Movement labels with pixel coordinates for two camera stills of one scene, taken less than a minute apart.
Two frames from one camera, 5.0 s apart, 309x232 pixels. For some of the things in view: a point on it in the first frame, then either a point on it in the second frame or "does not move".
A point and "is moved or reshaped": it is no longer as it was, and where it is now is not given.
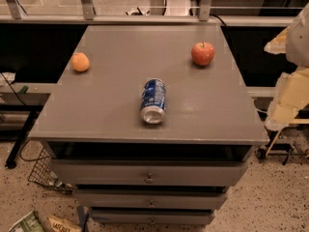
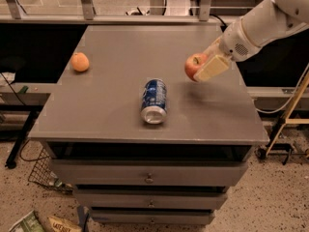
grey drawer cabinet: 150,124 does not move
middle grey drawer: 152,200 does not move
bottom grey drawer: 151,217 does not move
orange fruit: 80,62 does not move
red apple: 202,53 is moved or reshaped
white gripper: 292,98 -> 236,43
